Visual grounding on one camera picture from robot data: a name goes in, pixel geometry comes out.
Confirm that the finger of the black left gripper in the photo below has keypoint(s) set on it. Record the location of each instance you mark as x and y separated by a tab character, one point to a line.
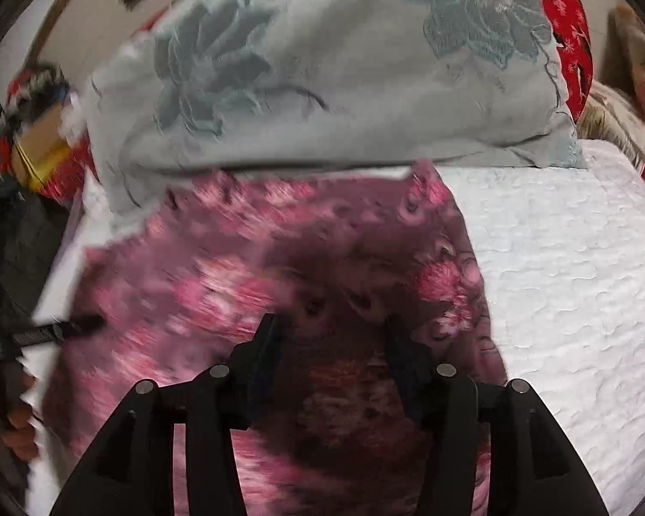
59	330

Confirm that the doll in plastic bag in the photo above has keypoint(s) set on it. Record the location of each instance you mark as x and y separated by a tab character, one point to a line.
631	31

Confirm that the white quilted bedspread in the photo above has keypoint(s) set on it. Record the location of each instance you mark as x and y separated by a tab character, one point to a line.
561	253

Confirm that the grey floral pillow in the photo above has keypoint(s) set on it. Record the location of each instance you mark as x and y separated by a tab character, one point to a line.
328	84

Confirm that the beige patterned cloth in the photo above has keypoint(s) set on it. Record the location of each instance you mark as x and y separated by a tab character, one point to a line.
610	116

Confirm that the purple pink floral shirt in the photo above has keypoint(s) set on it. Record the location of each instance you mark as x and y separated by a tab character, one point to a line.
338	255

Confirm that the dark clothes pile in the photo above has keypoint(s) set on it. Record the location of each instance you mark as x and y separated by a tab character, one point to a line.
31	230

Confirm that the red patterned pillow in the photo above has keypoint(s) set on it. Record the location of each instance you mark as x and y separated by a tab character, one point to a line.
572	36

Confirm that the cardboard box with yellow tape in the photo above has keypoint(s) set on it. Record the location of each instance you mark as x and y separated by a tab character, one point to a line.
39	150

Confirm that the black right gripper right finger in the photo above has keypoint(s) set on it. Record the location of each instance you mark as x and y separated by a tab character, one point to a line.
535	470

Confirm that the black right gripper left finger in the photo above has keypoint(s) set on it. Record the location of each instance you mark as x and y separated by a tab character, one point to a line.
128	468

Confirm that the person's left hand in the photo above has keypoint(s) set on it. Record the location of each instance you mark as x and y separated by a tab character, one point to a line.
20	438

